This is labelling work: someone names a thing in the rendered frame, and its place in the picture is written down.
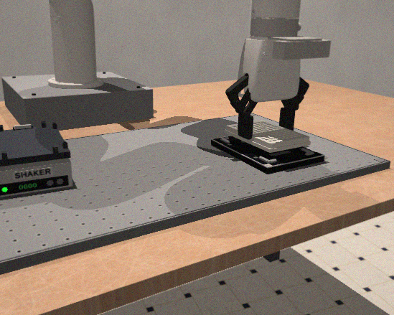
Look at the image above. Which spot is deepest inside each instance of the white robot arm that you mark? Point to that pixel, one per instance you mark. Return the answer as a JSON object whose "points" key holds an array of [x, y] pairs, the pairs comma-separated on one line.
{"points": [[73, 38]]}

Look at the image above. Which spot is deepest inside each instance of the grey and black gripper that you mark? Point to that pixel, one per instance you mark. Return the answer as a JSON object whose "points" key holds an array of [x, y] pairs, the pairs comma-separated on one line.
{"points": [[268, 80]]}

